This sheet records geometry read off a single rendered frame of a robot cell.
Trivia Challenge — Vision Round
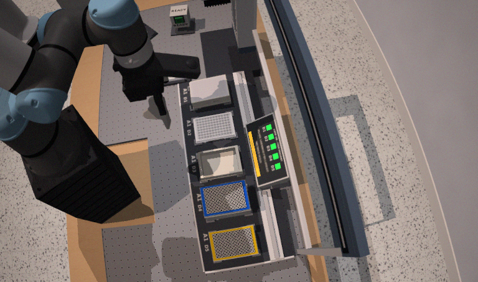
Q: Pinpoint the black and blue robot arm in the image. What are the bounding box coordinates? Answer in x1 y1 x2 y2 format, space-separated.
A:
0 0 201 179

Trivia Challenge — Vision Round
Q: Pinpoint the beige one-well reservoir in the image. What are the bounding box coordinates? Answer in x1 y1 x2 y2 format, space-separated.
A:
197 145 243 181

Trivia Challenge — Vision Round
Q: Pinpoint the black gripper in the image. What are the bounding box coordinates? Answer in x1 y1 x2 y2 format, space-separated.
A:
113 50 171 129

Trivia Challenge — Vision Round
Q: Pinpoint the cream ready button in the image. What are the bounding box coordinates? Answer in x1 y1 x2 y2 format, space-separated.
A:
170 4 195 36

